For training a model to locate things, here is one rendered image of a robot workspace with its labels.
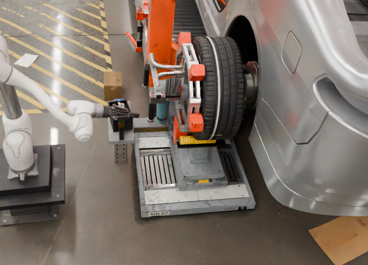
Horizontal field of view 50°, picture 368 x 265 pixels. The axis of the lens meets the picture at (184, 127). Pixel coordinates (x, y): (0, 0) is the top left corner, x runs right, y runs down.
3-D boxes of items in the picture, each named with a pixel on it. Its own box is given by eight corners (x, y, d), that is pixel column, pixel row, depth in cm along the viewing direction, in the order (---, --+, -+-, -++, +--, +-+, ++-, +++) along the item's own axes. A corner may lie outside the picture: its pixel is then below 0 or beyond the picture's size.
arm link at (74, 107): (90, 109, 250) (91, 125, 242) (64, 107, 243) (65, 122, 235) (94, 97, 243) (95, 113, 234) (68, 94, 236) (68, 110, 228)
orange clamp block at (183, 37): (191, 46, 253) (191, 32, 253) (179, 46, 251) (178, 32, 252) (189, 48, 260) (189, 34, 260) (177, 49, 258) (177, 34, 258)
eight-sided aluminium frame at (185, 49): (193, 149, 254) (205, 80, 218) (183, 149, 253) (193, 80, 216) (179, 96, 293) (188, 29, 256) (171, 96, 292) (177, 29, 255)
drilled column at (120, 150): (126, 163, 316) (127, 124, 288) (114, 163, 315) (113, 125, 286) (126, 154, 324) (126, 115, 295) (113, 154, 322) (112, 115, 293)
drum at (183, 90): (191, 104, 255) (194, 87, 246) (158, 105, 251) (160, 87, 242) (188, 91, 265) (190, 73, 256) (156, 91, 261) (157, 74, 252)
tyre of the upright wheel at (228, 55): (216, 136, 294) (247, 142, 229) (185, 137, 289) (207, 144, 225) (214, 46, 291) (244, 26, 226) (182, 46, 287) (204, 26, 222)
